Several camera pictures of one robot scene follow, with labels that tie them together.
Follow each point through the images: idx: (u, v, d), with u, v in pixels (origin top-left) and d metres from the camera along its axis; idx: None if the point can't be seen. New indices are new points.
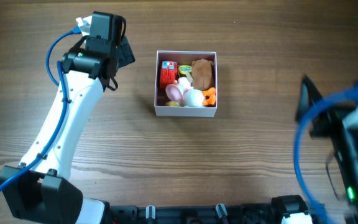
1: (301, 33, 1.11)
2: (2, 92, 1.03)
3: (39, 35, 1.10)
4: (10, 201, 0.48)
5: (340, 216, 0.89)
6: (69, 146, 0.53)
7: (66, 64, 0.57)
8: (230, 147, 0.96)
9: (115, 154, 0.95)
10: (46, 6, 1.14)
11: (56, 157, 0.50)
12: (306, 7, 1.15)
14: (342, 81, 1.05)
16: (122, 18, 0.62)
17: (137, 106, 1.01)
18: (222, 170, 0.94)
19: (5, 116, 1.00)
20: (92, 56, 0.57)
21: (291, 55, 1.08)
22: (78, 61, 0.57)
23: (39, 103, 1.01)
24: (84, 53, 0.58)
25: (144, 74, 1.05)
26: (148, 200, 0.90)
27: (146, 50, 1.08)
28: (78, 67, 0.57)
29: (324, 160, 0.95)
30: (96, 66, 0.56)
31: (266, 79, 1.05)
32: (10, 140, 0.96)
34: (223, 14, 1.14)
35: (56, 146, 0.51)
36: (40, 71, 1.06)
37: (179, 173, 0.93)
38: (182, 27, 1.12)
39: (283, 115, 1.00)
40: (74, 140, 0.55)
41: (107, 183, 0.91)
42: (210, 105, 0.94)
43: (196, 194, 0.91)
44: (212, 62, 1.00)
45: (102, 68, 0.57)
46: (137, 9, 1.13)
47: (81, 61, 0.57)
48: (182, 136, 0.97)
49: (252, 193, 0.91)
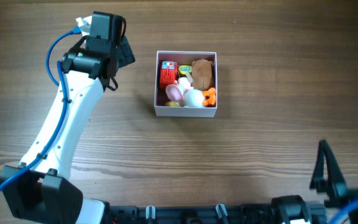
1: (301, 33, 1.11)
2: (2, 92, 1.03)
3: (39, 36, 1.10)
4: (10, 200, 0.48)
5: None
6: (69, 147, 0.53)
7: (67, 64, 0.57)
8: (230, 147, 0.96)
9: (115, 154, 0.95)
10: (46, 6, 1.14)
11: (56, 157, 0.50)
12: (306, 7, 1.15)
14: (342, 81, 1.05)
16: (122, 18, 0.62)
17: (137, 107, 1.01)
18: (222, 170, 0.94)
19: (5, 116, 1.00)
20: (92, 56, 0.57)
21: (291, 55, 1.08)
22: (78, 61, 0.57)
23: (39, 103, 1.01)
24: (85, 53, 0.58)
25: (144, 74, 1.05)
26: (148, 200, 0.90)
27: (146, 50, 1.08)
28: (78, 67, 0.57)
29: None
30: (96, 66, 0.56)
31: (266, 79, 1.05)
32: (10, 140, 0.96)
34: (223, 14, 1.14)
35: (57, 146, 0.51)
36: (40, 71, 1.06)
37: (179, 173, 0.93)
38: (182, 27, 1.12)
39: (283, 115, 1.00)
40: (74, 140, 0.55)
41: (107, 183, 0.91)
42: (210, 105, 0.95)
43: (196, 194, 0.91)
44: (212, 62, 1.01)
45: (102, 68, 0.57)
46: (138, 9, 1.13)
47: (81, 60, 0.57)
48: (182, 137, 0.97)
49: (253, 193, 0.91)
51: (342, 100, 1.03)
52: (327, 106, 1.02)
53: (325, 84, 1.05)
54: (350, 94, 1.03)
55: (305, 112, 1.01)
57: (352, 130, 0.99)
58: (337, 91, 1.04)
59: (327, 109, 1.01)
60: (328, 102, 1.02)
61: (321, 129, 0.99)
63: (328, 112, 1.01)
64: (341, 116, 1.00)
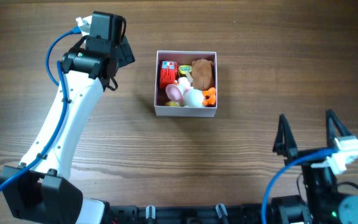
1: (301, 33, 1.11)
2: (2, 92, 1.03)
3: (38, 35, 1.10)
4: (10, 201, 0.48)
5: None
6: (69, 147, 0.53)
7: (66, 64, 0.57)
8: (230, 147, 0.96)
9: (115, 154, 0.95)
10: (46, 6, 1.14)
11: (56, 157, 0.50)
12: (306, 7, 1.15)
14: (342, 81, 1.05)
16: (122, 18, 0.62)
17: (137, 106, 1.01)
18: (222, 170, 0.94)
19: (5, 116, 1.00)
20: (92, 56, 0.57)
21: (291, 55, 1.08)
22: (78, 61, 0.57)
23: (38, 103, 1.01)
24: (85, 53, 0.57)
25: (144, 74, 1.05)
26: (148, 200, 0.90)
27: (146, 50, 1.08)
28: (78, 67, 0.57)
29: None
30: (96, 66, 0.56)
31: (266, 79, 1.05)
32: (10, 140, 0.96)
34: (223, 14, 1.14)
35: (56, 146, 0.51)
36: (39, 71, 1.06)
37: (179, 173, 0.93)
38: (182, 26, 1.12)
39: (283, 115, 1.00)
40: (74, 140, 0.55)
41: (107, 183, 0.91)
42: (210, 105, 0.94)
43: (196, 194, 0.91)
44: (212, 62, 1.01)
45: (102, 68, 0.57)
46: (138, 9, 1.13)
47: (81, 61, 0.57)
48: (182, 136, 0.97)
49: (252, 193, 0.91)
51: (342, 100, 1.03)
52: (327, 106, 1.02)
53: (325, 84, 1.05)
54: (350, 94, 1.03)
55: (305, 111, 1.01)
57: (352, 130, 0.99)
58: (337, 91, 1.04)
59: (327, 109, 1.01)
60: (328, 102, 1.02)
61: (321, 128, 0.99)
63: None
64: (341, 116, 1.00)
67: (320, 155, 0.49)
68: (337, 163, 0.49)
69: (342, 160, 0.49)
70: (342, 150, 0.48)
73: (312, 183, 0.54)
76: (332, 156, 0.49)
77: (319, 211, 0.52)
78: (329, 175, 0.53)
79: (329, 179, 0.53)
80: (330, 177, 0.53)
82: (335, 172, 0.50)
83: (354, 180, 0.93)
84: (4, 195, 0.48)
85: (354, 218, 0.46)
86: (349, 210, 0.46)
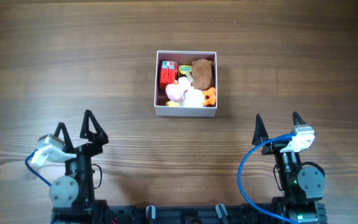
1: (301, 32, 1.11)
2: (2, 92, 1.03)
3: (40, 36, 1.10)
4: None
5: (340, 216, 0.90)
6: (55, 210, 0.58)
7: (73, 167, 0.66)
8: (230, 147, 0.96)
9: (115, 154, 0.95)
10: (46, 6, 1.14)
11: (61, 151, 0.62)
12: (307, 6, 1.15)
14: (342, 81, 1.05)
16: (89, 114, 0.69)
17: (137, 107, 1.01)
18: (222, 170, 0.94)
19: (4, 116, 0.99)
20: (89, 173, 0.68)
21: (291, 55, 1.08)
22: (76, 173, 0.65)
23: (39, 103, 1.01)
24: (87, 154, 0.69)
25: (144, 74, 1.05)
26: (148, 200, 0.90)
27: (146, 50, 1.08)
28: (87, 145, 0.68)
29: (324, 160, 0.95)
30: (81, 193, 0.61)
31: (266, 79, 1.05)
32: (10, 140, 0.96)
34: (223, 14, 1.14)
35: (68, 182, 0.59)
36: (40, 71, 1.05)
37: (179, 173, 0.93)
38: (181, 26, 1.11)
39: (283, 115, 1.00)
40: (58, 209, 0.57)
41: (107, 183, 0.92)
42: (210, 105, 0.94)
43: (196, 194, 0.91)
44: (212, 62, 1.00)
45: (94, 149, 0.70)
46: (138, 10, 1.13)
47: (78, 166, 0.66)
48: (182, 136, 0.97)
49: (253, 193, 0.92)
51: (342, 100, 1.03)
52: (326, 106, 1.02)
53: (325, 84, 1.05)
54: (350, 93, 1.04)
55: (305, 111, 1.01)
57: (352, 129, 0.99)
58: (337, 91, 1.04)
59: (326, 109, 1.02)
60: (328, 102, 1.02)
61: (321, 128, 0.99)
63: (327, 112, 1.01)
64: (341, 116, 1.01)
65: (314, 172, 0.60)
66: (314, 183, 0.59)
67: (282, 139, 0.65)
68: (296, 144, 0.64)
69: (300, 141, 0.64)
70: (299, 134, 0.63)
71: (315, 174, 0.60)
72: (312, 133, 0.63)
73: (283, 165, 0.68)
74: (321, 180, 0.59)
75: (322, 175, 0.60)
76: (292, 139, 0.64)
77: (287, 185, 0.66)
78: (295, 157, 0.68)
79: (295, 161, 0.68)
80: (296, 158, 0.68)
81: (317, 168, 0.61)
82: (296, 150, 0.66)
83: (354, 180, 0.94)
84: (96, 127, 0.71)
85: (309, 183, 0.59)
86: (306, 177, 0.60)
